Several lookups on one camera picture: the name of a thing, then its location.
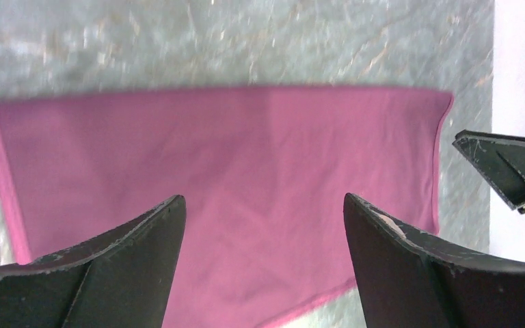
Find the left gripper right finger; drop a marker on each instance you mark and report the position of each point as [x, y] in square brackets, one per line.
[407, 277]

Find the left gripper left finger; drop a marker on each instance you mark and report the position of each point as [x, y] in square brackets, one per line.
[121, 278]

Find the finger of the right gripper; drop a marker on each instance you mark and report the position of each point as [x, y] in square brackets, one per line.
[500, 160]

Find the purple cloth napkin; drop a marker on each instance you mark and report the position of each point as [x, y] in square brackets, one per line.
[264, 172]

